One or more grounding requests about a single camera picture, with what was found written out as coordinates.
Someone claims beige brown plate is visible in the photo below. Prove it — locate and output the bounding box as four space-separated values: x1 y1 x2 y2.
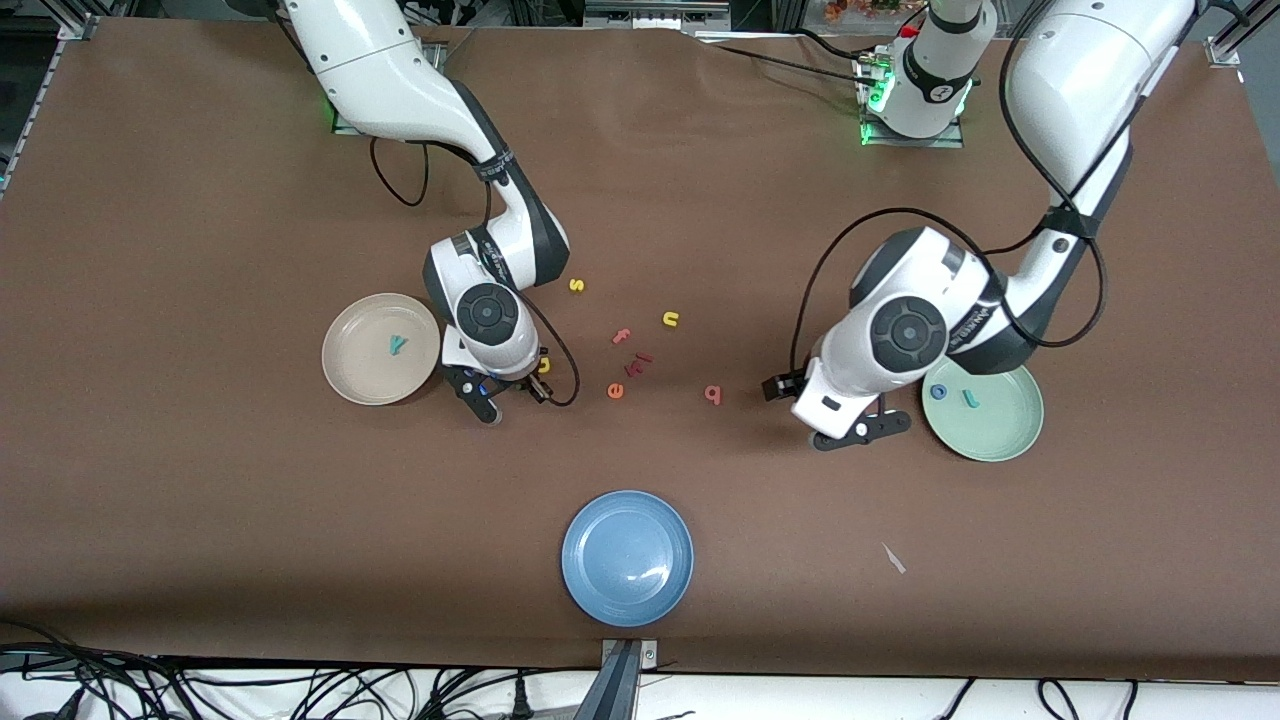
321 292 442 407

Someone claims blue plate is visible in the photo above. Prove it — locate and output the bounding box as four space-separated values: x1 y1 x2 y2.
561 489 695 629

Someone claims pale green plate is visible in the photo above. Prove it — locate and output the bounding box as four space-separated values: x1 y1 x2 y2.
921 360 1045 463

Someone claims grey power strip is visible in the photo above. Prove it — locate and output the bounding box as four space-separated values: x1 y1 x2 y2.
583 0 733 28

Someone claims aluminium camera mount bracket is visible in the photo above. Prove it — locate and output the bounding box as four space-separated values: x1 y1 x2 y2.
573 638 659 720

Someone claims black cable on table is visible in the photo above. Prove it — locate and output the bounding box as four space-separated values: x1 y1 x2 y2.
795 28 881 66
712 43 881 86

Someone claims black metal rack frame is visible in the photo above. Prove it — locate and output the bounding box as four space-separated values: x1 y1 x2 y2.
730 0 806 31

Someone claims aluminium corner bracket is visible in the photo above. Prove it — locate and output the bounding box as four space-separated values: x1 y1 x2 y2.
1205 20 1251 69

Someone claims black cable tangle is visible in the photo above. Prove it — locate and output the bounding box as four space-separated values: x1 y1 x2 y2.
0 620 601 720

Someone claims aluminium table side rail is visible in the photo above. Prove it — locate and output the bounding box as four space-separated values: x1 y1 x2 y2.
0 15 101 191

